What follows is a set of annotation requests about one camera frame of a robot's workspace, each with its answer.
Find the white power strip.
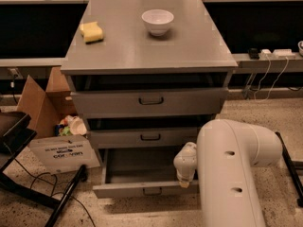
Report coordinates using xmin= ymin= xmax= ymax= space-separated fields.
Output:
xmin=260 ymin=49 xmax=295 ymax=59

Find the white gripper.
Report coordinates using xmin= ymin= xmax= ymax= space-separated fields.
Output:
xmin=173 ymin=142 xmax=197 ymax=188

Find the grey top drawer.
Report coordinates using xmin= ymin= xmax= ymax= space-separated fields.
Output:
xmin=71 ymin=88 xmax=228 ymax=117

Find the grey bottom drawer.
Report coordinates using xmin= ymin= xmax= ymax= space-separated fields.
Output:
xmin=93 ymin=147 xmax=199 ymax=199

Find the grey drawer cabinet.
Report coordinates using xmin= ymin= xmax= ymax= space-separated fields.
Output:
xmin=60 ymin=0 xmax=239 ymax=163

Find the black stand leg right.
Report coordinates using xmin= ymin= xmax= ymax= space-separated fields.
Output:
xmin=276 ymin=131 xmax=303 ymax=207

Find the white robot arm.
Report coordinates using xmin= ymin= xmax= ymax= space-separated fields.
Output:
xmin=173 ymin=119 xmax=282 ymax=227

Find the yellow sponge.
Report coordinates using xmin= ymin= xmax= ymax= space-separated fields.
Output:
xmin=80 ymin=22 xmax=103 ymax=44

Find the white charger cable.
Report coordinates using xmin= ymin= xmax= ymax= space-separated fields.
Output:
xmin=253 ymin=54 xmax=291 ymax=100

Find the grey long workbench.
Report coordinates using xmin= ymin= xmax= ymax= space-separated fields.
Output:
xmin=1 ymin=0 xmax=302 ymax=70

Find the grey middle drawer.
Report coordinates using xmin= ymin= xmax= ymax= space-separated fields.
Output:
xmin=88 ymin=127 xmax=200 ymax=148

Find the grey drawer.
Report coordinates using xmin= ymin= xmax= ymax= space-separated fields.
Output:
xmin=71 ymin=88 xmax=228 ymax=117
xmin=88 ymin=127 xmax=200 ymax=148
xmin=93 ymin=147 xmax=199 ymax=199

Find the brown cardboard box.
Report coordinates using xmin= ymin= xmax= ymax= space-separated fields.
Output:
xmin=17 ymin=67 xmax=100 ymax=174

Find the black power adapter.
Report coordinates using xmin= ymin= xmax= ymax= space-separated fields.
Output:
xmin=248 ymin=48 xmax=259 ymax=60

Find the black floor cable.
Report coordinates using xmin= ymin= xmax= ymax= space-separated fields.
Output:
xmin=3 ymin=142 xmax=97 ymax=227

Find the white crumpled trash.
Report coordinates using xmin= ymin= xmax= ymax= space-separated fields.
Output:
xmin=55 ymin=115 xmax=87 ymax=136

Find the white ceramic bowl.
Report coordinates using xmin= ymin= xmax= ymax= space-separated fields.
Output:
xmin=141 ymin=9 xmax=174 ymax=36

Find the black metal stand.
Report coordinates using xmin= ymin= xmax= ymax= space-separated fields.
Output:
xmin=0 ymin=111 xmax=88 ymax=227

